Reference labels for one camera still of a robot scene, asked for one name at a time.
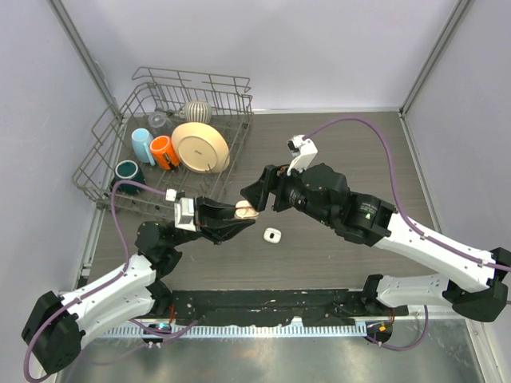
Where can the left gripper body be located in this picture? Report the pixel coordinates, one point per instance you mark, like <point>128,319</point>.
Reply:
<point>207,231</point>

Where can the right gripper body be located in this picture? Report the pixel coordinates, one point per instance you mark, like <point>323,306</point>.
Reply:
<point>280,182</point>

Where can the pink earbud case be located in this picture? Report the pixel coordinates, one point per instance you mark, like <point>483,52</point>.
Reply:
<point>244,210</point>

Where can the white earbud charging case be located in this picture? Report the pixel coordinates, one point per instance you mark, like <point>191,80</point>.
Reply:
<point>272,235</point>

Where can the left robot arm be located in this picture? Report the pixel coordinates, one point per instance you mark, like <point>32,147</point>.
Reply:
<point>61,326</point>

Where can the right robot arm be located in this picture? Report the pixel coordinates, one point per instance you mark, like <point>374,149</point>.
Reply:
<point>467,280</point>

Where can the beige plate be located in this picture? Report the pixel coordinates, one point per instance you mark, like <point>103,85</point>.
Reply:
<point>201,148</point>

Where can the orange mug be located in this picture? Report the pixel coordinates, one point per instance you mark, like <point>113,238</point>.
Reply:
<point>164,153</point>

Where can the dark green mug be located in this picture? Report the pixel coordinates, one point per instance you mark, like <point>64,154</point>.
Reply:
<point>129,170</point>

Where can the light blue mug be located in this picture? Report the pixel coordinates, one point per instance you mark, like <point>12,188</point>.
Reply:
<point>141,139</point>

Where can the striped ceramic cup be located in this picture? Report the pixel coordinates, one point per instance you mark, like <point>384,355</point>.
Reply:
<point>196,111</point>

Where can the clear glass cup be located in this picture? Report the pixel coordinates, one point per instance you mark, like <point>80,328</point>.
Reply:
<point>157,119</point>

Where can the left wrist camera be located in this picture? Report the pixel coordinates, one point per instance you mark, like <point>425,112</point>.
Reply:
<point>184,210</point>

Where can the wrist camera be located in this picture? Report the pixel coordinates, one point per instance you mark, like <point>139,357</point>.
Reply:
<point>184,210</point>
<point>303,151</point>

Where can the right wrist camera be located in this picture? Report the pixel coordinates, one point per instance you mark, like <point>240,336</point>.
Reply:
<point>303,151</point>

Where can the grey wire dish rack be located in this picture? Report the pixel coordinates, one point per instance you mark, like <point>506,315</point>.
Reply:
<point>166,91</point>

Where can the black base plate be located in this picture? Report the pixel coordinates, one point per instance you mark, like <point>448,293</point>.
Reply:
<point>316,307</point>

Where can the slotted cable duct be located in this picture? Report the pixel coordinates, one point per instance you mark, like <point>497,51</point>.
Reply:
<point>296,329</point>

